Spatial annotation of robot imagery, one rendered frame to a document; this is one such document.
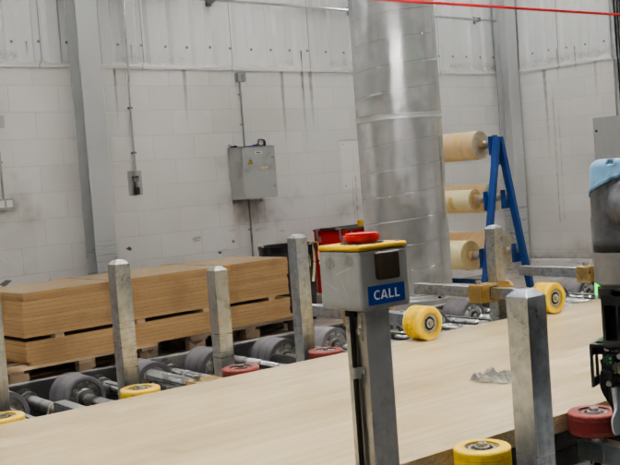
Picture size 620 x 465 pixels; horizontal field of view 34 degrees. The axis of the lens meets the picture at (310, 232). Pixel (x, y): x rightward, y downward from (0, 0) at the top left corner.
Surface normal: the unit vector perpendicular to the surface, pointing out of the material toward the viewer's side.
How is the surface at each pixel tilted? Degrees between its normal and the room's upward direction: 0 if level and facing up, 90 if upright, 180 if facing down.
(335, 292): 90
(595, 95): 90
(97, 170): 90
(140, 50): 90
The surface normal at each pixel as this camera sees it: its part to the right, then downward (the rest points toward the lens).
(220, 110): 0.65, -0.01
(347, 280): -0.80, 0.09
